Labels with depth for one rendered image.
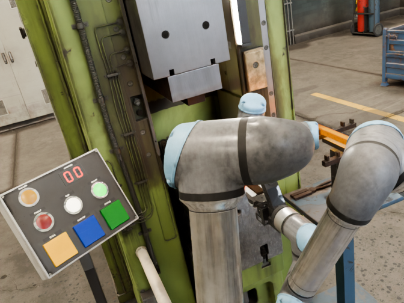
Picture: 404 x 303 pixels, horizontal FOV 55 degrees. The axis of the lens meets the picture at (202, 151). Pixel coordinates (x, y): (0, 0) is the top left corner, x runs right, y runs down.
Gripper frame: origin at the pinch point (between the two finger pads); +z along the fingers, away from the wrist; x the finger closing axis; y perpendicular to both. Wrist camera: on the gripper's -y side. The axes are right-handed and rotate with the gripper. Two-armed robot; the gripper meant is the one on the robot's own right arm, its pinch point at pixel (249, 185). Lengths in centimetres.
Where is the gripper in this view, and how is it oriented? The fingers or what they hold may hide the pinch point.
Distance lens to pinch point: 131.8
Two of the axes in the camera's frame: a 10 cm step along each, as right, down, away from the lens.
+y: 1.8, 9.0, 4.0
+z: -3.8, -3.1, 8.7
